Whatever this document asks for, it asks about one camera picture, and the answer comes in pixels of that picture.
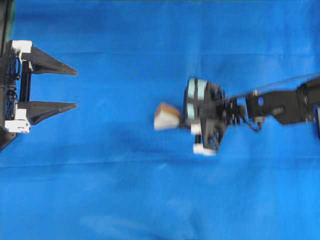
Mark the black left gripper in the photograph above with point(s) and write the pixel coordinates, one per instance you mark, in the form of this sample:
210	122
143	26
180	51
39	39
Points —
16	117

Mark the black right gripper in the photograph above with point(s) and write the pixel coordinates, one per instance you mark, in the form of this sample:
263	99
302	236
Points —
210	129

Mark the white brown sponge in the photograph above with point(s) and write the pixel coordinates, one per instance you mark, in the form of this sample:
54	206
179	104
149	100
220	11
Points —
166	117

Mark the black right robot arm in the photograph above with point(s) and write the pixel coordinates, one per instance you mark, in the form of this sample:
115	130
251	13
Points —
286	106

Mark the blue table cloth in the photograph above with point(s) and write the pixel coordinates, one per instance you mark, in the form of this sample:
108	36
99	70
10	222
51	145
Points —
101	172

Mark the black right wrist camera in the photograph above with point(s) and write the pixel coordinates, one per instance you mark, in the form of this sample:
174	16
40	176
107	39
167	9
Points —
194	97

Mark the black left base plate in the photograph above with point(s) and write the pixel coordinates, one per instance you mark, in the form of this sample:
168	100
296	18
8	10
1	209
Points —
6	138

